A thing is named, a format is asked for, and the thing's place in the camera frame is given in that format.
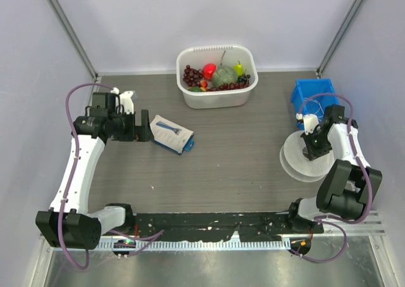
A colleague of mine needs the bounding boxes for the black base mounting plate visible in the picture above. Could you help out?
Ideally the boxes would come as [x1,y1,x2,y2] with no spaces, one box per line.
[98,211,325,243]

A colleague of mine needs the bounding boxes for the white cable in bin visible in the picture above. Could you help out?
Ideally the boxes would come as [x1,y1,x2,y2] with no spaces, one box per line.
[300,97,325,118]

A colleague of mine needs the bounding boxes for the blue plastic storage bin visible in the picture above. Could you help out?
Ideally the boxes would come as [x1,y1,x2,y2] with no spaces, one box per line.
[290,79,339,122]

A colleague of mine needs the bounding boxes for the white plastic fruit basket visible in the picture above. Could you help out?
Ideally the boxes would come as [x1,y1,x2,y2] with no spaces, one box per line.
[177,44,258,109]

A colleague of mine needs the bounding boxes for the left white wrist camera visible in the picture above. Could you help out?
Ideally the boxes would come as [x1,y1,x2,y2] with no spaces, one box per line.
[110,87,137,115]

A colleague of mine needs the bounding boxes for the yellow green pear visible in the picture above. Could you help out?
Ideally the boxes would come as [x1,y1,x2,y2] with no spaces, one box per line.
[234,62,245,77]

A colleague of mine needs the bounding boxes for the white slotted cable duct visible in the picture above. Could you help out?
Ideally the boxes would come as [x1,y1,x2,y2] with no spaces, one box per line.
[96,238,290,252]

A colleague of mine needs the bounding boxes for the green melon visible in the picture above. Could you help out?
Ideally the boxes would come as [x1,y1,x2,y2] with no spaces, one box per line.
[211,65,238,87]

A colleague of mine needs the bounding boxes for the green lime fruit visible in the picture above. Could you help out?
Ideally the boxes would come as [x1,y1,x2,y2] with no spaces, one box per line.
[188,87,203,92]

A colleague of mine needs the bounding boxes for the orange peach fruit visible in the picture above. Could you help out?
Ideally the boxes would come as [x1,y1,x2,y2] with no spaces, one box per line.
[199,80,208,89]

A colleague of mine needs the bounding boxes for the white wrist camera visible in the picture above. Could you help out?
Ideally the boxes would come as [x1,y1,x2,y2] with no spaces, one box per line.
[110,87,137,115]
[296,113,319,134]

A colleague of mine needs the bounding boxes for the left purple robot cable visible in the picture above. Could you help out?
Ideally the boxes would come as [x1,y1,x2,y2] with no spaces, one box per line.
[58,82,165,271]

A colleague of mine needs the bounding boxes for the dark blue grapes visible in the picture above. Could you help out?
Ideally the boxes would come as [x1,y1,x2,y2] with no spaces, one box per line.
[237,74,251,84]

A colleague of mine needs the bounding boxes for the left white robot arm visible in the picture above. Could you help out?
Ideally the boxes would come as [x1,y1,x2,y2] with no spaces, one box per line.
[35,89,153,250]

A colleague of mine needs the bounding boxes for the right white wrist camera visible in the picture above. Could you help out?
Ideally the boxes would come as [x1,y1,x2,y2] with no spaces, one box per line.
[296,113,319,134]

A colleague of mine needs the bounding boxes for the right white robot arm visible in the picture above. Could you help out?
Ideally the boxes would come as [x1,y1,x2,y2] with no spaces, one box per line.
[285,105,382,233]

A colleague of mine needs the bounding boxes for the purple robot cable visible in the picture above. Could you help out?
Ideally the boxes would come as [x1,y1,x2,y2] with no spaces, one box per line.
[289,92,371,263]
[58,82,165,271]

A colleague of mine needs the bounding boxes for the white perforated filament spool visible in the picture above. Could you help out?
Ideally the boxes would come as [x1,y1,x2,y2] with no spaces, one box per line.
[279,131,335,182]

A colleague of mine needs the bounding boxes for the dark red grape bunch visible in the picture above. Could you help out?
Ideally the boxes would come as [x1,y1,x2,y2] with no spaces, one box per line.
[207,82,249,92]

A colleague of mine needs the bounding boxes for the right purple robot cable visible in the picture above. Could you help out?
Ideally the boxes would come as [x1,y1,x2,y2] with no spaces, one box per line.
[289,92,371,263]

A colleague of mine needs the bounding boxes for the blue razor package box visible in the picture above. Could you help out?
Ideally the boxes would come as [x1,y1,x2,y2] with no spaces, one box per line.
[150,115,195,155]

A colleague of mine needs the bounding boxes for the red pomegranate fruit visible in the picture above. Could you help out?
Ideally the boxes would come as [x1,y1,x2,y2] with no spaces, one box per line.
[202,63,216,80]

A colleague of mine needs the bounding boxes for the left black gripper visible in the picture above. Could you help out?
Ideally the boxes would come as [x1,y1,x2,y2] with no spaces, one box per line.
[109,109,154,142]

